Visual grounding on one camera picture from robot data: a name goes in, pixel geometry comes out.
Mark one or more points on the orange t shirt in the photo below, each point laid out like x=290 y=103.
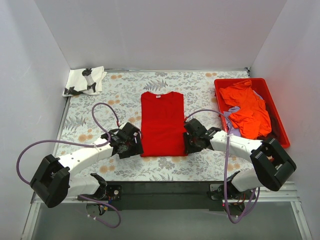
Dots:
x=244 y=85

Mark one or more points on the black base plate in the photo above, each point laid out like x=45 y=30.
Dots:
x=165 y=195

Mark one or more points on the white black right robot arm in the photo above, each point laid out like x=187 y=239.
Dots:
x=272 y=166

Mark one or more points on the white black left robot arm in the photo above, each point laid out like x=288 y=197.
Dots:
x=55 y=179

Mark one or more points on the aluminium frame rail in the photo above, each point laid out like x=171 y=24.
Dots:
x=276 y=216

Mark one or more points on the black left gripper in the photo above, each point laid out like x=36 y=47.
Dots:
x=132 y=146

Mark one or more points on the floral table cloth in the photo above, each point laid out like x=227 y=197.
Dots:
x=120 y=101

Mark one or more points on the red plastic bin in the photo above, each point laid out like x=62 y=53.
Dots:
x=259 y=85

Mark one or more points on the dark maroon t shirt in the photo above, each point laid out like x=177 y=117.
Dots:
x=275 y=129

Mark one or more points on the red t shirt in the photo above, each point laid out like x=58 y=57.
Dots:
x=162 y=124

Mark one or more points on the white black printed t shirt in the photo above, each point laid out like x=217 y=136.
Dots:
x=86 y=81

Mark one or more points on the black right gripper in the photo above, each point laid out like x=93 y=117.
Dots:
x=191 y=143

